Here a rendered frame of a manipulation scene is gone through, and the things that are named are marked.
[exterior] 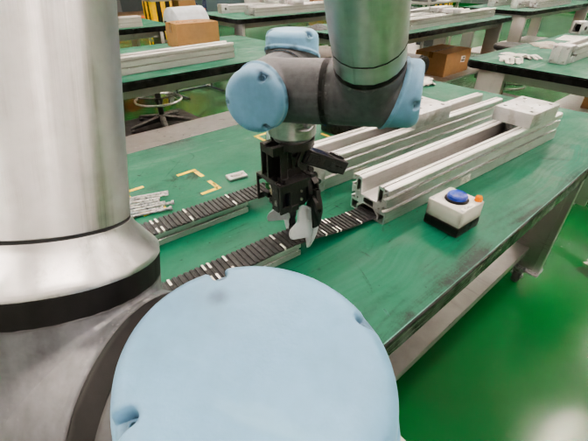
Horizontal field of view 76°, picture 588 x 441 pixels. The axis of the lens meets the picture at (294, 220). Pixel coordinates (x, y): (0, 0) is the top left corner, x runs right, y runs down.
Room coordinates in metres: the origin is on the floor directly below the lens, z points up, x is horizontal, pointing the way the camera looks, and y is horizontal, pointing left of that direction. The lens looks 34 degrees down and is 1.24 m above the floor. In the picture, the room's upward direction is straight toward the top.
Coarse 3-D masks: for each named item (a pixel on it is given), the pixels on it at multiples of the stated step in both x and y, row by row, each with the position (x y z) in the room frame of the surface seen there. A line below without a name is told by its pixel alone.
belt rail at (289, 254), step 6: (294, 246) 0.55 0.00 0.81; (300, 246) 0.56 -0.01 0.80; (282, 252) 0.53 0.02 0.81; (288, 252) 0.54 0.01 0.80; (294, 252) 0.55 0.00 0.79; (300, 252) 0.56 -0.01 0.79; (270, 258) 0.52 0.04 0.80; (276, 258) 0.53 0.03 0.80; (282, 258) 0.53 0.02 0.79; (288, 258) 0.54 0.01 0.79; (258, 264) 0.50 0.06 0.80; (264, 264) 0.52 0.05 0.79; (270, 264) 0.52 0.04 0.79; (276, 264) 0.53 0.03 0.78
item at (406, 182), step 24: (552, 120) 1.10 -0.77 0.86; (432, 144) 0.89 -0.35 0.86; (456, 144) 0.93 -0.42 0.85; (480, 144) 0.89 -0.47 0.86; (504, 144) 0.95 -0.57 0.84; (528, 144) 1.03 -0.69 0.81; (384, 168) 0.76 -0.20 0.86; (408, 168) 0.81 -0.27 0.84; (432, 168) 0.76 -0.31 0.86; (456, 168) 0.80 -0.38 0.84; (480, 168) 0.88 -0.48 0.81; (360, 192) 0.71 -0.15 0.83; (384, 192) 0.67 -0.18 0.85; (408, 192) 0.70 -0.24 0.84; (432, 192) 0.76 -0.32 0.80; (384, 216) 0.66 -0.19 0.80
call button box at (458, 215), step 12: (444, 192) 0.69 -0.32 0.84; (432, 204) 0.66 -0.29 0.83; (444, 204) 0.65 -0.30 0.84; (456, 204) 0.64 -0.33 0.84; (468, 204) 0.65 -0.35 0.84; (480, 204) 0.65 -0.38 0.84; (432, 216) 0.66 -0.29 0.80; (444, 216) 0.64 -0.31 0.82; (456, 216) 0.62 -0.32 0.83; (468, 216) 0.63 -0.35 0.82; (444, 228) 0.63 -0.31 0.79; (456, 228) 0.62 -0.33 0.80; (468, 228) 0.64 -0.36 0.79
